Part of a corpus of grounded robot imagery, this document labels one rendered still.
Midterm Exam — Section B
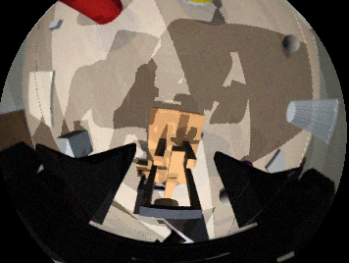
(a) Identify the cream flat rectangular panel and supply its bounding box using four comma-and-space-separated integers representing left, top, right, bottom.
28, 71, 56, 128

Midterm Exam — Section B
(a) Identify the dark red cup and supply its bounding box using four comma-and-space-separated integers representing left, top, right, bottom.
57, 0, 124, 25

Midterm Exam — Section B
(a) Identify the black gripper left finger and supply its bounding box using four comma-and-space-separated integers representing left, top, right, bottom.
35, 142, 136, 224

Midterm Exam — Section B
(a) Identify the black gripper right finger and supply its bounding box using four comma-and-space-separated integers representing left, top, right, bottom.
214, 151, 302, 228

